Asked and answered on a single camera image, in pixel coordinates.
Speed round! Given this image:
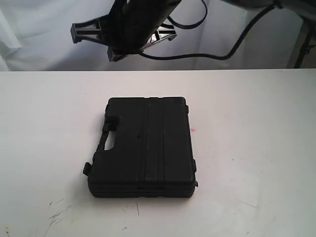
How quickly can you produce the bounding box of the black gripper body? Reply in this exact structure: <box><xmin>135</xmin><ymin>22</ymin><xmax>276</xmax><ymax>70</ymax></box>
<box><xmin>103</xmin><ymin>14</ymin><xmax>168</xmax><ymax>53</ymax></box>

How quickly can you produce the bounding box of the black plastic carrying case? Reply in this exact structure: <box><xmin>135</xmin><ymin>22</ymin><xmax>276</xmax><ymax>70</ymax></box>
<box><xmin>83</xmin><ymin>97</ymin><xmax>198</xmax><ymax>198</ymax></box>

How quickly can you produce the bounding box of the white backdrop curtain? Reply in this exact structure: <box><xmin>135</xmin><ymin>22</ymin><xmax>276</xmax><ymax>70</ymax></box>
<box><xmin>0</xmin><ymin>0</ymin><xmax>303</xmax><ymax>71</ymax></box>

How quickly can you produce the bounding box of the black metal stand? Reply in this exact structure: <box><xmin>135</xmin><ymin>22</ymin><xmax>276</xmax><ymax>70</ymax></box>
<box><xmin>293</xmin><ymin>14</ymin><xmax>312</xmax><ymax>69</ymax></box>

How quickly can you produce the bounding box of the black cable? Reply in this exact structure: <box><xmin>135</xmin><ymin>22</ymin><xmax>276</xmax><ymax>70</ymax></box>
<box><xmin>138</xmin><ymin>0</ymin><xmax>284</xmax><ymax>61</ymax></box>

